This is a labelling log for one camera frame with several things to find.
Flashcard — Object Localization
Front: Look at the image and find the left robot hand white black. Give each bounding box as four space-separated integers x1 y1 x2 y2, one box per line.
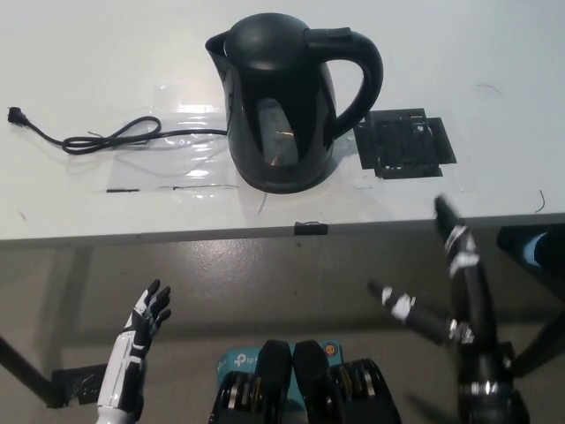
95 278 173 417

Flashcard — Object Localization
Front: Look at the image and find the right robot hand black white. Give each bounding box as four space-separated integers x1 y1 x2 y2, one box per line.
367 193 516 386

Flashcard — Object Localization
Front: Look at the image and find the black electric kettle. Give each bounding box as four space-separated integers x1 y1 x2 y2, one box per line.
205 12 384 192

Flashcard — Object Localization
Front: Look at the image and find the black round kettle base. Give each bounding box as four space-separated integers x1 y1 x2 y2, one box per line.
237 170 335 194

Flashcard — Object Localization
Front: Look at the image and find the black floor tape patch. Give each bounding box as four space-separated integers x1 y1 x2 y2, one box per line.
45 364 109 408

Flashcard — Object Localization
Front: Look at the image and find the dark object with blue patch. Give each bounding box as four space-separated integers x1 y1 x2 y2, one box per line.
496 224 565 271

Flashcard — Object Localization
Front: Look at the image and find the teal tp-link box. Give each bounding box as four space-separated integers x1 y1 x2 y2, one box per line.
215 338 344 398

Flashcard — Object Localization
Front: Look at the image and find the black tape square marker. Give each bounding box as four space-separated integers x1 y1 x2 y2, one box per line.
355 107 457 180

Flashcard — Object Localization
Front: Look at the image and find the small black tape strip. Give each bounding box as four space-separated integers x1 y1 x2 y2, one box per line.
292 220 330 237

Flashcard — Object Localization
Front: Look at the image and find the clear plastic tape sheet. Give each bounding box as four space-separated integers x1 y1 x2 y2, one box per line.
104 79 242 194

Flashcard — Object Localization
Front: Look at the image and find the black power cord with plug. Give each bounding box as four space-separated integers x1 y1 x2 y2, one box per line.
5 106 230 155

